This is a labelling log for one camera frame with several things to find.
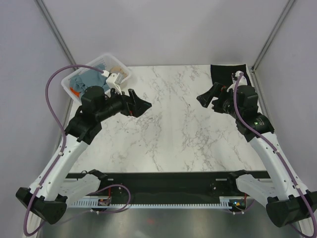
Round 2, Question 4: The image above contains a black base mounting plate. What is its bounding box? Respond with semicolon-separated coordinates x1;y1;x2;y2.
65;170;270;205

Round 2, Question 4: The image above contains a folded black t shirt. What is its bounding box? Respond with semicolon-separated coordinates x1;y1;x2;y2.
211;64;251;87

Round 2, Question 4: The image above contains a left aluminium frame post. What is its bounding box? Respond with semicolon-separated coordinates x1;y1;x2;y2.
34;0;76;65

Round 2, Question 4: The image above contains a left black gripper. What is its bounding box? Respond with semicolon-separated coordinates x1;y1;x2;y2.
96;85;152;121

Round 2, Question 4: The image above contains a white slotted cable duct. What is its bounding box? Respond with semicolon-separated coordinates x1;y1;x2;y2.
69;196;246;209

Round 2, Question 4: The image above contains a beige t shirt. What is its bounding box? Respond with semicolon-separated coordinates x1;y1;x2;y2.
110;66;127;78

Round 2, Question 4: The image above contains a white plastic laundry basket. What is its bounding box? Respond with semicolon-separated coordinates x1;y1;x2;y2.
61;53;132;104

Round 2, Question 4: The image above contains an orange t shirt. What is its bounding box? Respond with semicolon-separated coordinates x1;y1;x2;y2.
69;87;80;97

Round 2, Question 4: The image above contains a right aluminium frame post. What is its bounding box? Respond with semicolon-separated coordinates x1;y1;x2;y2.
251;0;297;72

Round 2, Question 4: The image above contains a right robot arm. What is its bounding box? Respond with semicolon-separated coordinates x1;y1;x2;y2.
197;83;317;228

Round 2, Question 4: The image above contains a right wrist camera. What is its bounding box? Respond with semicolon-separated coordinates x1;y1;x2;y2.
231;71;248;88

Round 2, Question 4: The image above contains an aluminium frame post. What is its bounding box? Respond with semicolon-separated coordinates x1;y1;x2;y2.
251;0;297;72
34;0;76;65

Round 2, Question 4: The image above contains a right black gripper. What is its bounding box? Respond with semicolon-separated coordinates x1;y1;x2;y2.
197;82;243;119

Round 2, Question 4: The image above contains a blue t shirt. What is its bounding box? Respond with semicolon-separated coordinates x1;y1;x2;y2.
69;69;109;97

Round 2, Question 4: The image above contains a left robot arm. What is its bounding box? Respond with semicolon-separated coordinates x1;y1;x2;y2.
16;86;152;225

